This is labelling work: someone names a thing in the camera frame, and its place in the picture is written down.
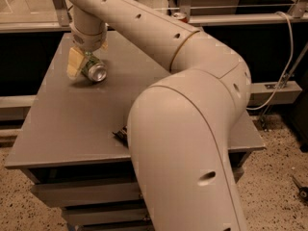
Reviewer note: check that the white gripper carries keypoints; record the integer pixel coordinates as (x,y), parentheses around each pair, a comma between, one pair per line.
(89,39)

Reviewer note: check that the green soda can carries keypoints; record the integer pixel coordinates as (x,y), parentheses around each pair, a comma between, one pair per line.
(94,68)

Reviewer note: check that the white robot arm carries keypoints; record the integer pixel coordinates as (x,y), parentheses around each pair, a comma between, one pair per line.
(179,127)

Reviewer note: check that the orange soda can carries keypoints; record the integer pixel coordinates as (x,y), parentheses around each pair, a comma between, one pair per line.
(180,16)

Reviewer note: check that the black snack bag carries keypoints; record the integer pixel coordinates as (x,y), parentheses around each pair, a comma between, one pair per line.
(121,134)

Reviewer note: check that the grey drawer cabinet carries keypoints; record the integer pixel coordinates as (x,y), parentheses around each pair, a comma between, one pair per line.
(68,150)

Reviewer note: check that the black caster wheel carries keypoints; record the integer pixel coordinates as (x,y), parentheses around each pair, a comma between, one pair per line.
(302,191)

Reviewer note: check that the metal railing frame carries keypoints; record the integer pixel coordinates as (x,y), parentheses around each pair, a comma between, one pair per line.
(55,15)

